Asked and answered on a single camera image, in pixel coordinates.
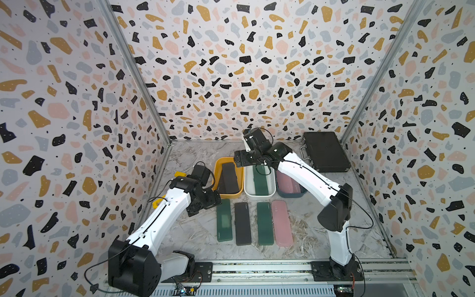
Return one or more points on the dark teal storage box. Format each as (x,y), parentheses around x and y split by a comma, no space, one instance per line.
(303,191)

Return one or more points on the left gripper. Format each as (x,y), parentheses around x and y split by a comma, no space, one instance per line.
(212,202)

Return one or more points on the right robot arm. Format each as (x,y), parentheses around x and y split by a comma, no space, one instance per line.
(335,199)

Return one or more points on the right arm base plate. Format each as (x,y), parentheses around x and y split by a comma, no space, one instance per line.
(328,271)

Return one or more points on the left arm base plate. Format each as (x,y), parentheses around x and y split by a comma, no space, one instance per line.
(200,273)

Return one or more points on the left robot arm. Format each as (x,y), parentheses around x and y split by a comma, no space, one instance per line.
(134,265)

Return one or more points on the light green pencil case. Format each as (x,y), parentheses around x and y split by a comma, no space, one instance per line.
(224,221)

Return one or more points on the small yellow block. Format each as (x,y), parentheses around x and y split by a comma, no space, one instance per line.
(180,173)

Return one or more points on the yellow storage box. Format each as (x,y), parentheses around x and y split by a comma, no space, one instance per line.
(239,173)

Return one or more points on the aluminium rail frame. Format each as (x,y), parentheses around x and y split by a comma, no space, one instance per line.
(292,278)

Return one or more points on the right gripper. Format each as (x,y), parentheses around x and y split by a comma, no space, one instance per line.
(240,154)

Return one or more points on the dark grey pencil case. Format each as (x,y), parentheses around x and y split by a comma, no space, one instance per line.
(228,183)
(242,224)

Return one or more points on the pink pencil case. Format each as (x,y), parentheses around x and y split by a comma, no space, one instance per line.
(286,184)
(281,224)

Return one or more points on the black briefcase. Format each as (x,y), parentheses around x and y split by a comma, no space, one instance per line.
(325,153)

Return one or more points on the white storage box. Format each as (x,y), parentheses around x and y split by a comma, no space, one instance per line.
(249,183)

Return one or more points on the yellow triangular block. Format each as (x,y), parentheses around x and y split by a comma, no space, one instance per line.
(157,201)

